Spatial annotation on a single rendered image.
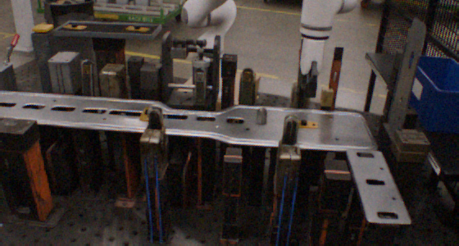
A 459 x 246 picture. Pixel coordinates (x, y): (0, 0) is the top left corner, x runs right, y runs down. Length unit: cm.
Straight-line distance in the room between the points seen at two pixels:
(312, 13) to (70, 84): 82
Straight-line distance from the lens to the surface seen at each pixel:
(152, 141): 104
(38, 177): 129
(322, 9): 107
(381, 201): 98
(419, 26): 116
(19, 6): 522
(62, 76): 145
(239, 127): 118
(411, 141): 113
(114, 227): 131
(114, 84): 138
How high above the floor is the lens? 158
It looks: 28 degrees down
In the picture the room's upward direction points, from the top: 2 degrees clockwise
